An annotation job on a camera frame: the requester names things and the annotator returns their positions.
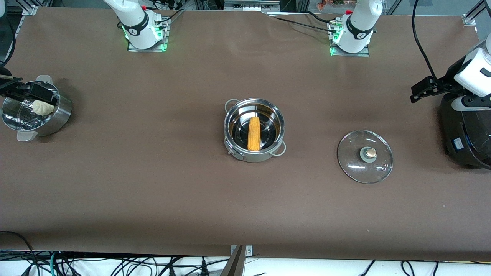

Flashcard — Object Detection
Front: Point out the glass pot lid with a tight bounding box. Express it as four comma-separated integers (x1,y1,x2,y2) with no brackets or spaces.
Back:
337,130,394,184

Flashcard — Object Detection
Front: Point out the yellow corn cob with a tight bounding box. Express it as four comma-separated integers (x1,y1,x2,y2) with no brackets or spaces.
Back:
247,117,261,151

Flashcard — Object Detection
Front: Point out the steel steamer pot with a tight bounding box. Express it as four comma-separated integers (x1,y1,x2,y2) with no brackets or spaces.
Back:
1,75,72,141

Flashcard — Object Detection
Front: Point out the white steamed bun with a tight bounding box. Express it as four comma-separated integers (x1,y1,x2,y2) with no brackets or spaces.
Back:
32,100,55,115

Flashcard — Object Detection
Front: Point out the black round appliance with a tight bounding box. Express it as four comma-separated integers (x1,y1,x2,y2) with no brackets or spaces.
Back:
439,94,491,169

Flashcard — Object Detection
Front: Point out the orange decoration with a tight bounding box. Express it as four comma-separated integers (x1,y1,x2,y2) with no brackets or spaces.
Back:
316,0,348,11

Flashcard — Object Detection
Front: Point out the grey metal box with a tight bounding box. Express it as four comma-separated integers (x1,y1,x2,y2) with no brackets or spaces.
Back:
224,0,281,12

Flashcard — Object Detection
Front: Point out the aluminium frame rail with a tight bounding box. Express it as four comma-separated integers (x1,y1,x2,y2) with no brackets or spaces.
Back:
7,15,24,71
468,0,491,23

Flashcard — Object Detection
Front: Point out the steel pot with grey handles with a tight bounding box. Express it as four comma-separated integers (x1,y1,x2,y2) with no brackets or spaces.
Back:
224,98,287,163

